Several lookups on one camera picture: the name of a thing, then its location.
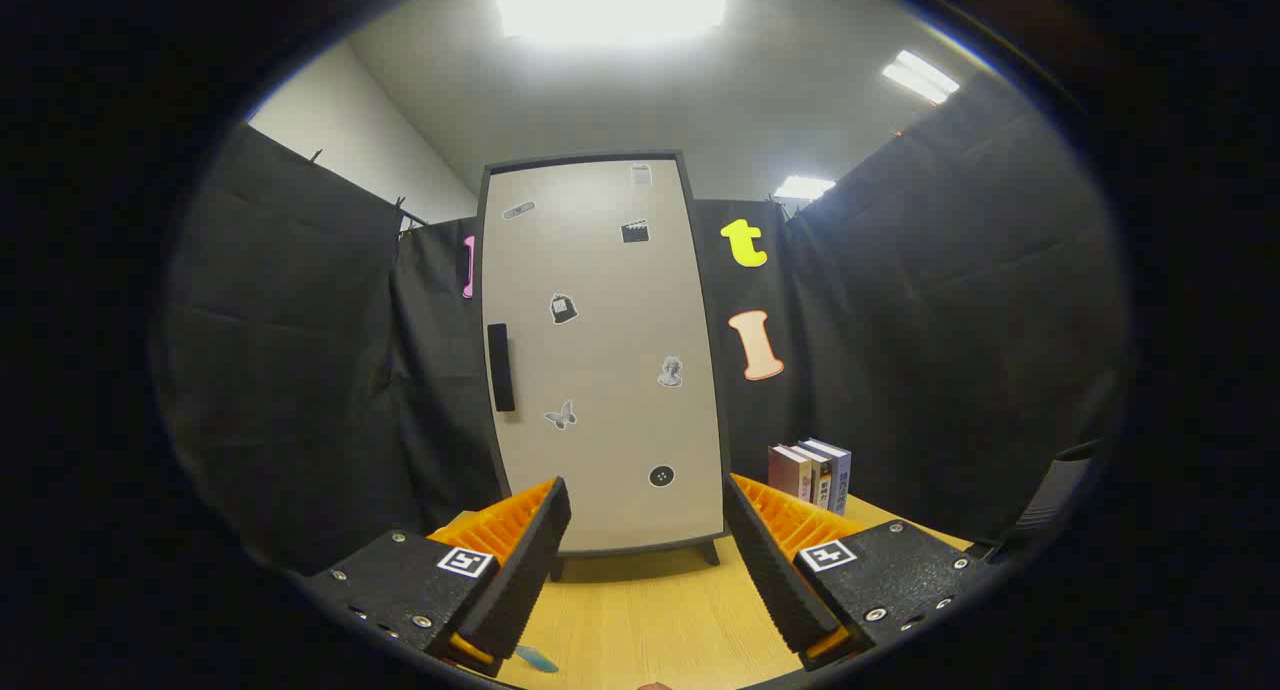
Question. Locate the large ceiling light panel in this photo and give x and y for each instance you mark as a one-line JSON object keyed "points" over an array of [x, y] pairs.
{"points": [[615, 5]]}

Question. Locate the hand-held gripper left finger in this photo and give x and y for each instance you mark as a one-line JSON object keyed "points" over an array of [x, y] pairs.
{"points": [[530, 560]]}

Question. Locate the black yellow spine book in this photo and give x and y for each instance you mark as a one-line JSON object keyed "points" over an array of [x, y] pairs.
{"points": [[820, 482]]}

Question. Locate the long ceiling light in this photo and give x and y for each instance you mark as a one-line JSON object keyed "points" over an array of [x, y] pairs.
{"points": [[920, 77]]}

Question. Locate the dark grey cabinet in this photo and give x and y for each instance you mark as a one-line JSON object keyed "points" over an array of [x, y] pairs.
{"points": [[709, 553]]}

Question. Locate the beige cabinet door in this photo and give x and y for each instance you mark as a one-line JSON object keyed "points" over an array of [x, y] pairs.
{"points": [[600, 370]]}

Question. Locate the brown spine book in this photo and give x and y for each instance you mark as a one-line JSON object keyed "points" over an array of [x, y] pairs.
{"points": [[788, 473]]}

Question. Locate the grey blue spine book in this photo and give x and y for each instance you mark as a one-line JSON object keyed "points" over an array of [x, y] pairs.
{"points": [[841, 475]]}

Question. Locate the small ceiling light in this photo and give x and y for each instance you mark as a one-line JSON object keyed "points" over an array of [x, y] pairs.
{"points": [[803, 187]]}

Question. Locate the blue white tube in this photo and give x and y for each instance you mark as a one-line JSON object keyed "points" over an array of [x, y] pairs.
{"points": [[535, 658]]}

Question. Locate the black backdrop cloth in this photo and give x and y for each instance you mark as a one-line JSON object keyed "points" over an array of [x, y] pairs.
{"points": [[300, 370]]}

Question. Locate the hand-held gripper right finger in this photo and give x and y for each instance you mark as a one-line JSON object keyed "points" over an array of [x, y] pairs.
{"points": [[775, 570]]}

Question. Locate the black ribbed object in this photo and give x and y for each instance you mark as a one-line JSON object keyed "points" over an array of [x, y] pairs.
{"points": [[1055, 490]]}

